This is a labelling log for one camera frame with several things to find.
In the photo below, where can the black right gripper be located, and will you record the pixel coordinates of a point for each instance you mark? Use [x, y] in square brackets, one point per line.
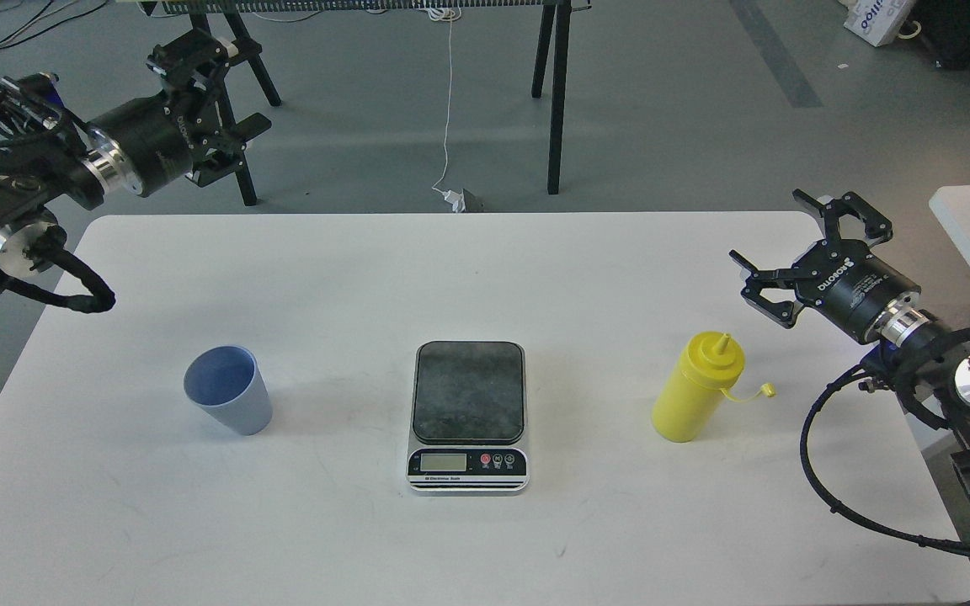
[838, 276]

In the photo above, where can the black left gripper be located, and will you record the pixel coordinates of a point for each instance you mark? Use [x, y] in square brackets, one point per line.
[150, 141]

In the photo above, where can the yellow squeeze bottle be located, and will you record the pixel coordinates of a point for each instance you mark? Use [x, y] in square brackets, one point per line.
[706, 370]

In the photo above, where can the blue ribbed plastic cup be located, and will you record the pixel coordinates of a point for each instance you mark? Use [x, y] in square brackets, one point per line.
[226, 383]

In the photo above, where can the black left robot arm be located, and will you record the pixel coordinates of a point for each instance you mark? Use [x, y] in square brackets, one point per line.
[42, 149]

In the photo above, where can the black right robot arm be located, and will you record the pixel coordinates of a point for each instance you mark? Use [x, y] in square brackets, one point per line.
[924, 362]

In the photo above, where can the digital kitchen scale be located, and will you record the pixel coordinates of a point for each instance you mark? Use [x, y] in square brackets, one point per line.
[468, 427]

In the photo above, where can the white cardboard box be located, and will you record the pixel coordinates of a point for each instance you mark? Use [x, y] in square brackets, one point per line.
[881, 22]

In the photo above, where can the white power adapter on floor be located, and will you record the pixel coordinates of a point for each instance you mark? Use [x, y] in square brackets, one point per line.
[462, 201]

